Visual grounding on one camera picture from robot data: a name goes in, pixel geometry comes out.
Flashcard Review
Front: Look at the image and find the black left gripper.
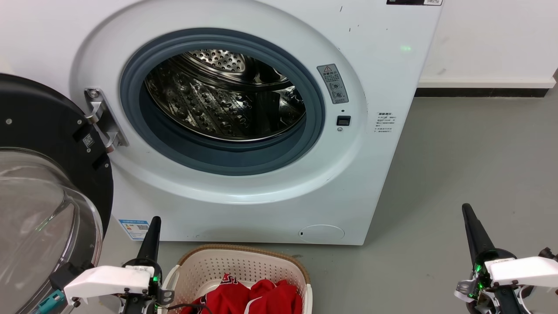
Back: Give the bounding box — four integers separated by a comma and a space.
119, 216, 176, 314

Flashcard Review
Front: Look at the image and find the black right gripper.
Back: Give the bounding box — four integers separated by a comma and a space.
453, 203, 537, 314

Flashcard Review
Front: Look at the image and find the red sports jersey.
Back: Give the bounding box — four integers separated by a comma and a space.
180, 273, 303, 314

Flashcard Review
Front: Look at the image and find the cream perforated laundry basket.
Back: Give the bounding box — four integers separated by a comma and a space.
159, 244, 313, 314

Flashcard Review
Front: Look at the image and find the stainless steel washing machine drum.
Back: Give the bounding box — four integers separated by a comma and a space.
144, 49, 306, 142

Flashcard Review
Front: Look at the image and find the black round washer door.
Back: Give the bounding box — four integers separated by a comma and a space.
0, 73, 114, 314

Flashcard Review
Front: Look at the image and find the blue energy label sticker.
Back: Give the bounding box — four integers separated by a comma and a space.
119, 219, 151, 241

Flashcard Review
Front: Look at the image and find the teal plug connector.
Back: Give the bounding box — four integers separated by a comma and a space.
37, 291, 66, 314

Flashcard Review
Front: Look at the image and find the clear glass door bowl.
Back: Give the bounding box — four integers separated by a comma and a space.
0, 147, 104, 314

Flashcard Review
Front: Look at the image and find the white front-load washing machine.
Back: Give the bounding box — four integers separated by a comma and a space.
0, 0, 444, 246

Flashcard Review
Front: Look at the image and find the silver metal door hinge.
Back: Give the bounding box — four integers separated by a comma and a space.
84, 88, 129, 153

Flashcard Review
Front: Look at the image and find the black floor edge strip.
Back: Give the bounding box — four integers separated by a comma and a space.
414, 88, 549, 98

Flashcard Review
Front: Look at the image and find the small printed text label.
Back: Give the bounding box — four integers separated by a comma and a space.
376, 112, 397, 134

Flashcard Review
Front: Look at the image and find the round white filter cover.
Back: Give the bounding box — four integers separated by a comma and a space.
298, 224, 345, 243

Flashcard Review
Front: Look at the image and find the grey rubber door gasket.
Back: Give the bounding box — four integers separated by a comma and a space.
120, 28, 326, 176

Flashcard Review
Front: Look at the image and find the grey warning sticker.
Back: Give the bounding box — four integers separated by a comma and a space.
317, 64, 349, 105

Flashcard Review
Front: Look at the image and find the thin black cable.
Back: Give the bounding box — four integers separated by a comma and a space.
168, 303, 214, 314

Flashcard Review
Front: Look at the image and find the white wall baseboard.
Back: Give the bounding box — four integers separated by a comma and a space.
418, 78, 556, 89

